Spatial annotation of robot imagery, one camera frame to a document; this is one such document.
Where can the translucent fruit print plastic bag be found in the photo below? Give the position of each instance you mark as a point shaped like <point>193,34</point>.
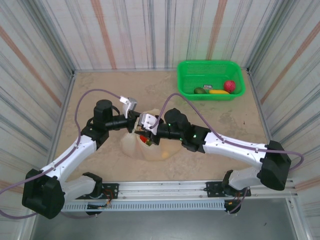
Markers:
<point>132,147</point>

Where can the aluminium mounting rail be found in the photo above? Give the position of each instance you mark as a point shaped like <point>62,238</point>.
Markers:
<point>162,187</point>

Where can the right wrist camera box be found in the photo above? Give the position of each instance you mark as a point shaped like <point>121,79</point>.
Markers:
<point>147,120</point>

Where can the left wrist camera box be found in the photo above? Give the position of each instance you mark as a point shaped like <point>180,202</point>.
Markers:
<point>130,103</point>

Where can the fake green avocado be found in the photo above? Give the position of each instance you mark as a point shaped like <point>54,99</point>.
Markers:
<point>200,90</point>

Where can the green plastic basket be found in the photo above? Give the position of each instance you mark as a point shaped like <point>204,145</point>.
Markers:
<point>200,75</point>

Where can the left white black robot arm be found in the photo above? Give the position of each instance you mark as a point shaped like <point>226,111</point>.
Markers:
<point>70,155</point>

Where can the fake yellow banana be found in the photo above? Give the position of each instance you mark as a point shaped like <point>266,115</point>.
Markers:
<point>219,92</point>

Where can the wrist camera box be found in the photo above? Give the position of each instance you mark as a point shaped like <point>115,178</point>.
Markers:
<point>130,103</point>
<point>147,120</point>

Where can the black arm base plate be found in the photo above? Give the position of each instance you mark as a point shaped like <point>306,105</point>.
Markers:
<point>212,188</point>
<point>112,187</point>

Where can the fake pink red fruit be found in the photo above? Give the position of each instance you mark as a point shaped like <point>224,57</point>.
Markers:
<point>229,86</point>

